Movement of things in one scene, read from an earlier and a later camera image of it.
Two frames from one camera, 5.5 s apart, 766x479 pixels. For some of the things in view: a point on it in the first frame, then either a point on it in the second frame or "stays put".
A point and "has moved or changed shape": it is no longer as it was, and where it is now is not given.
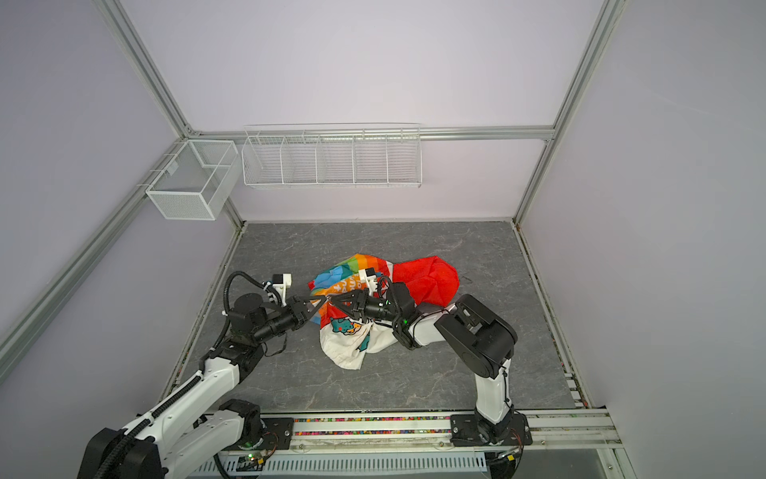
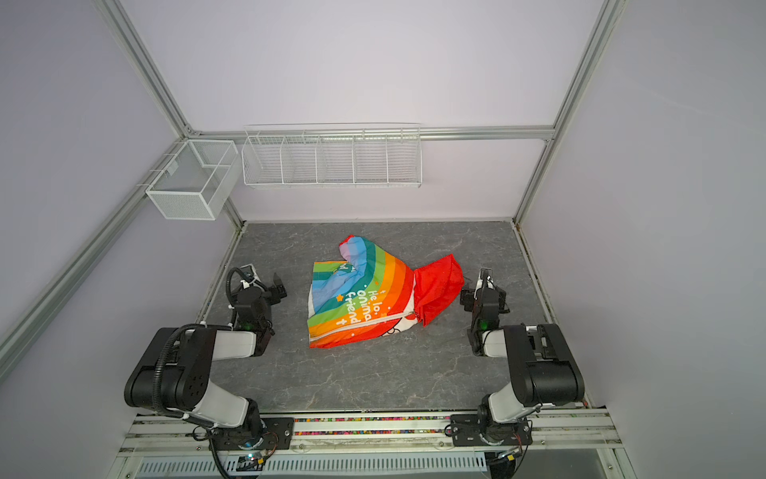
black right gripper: (361, 307) → (469, 298)
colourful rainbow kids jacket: (360, 298) has moved or changed shape
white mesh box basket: (198, 182) stays put
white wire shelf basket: (332, 156) stays put
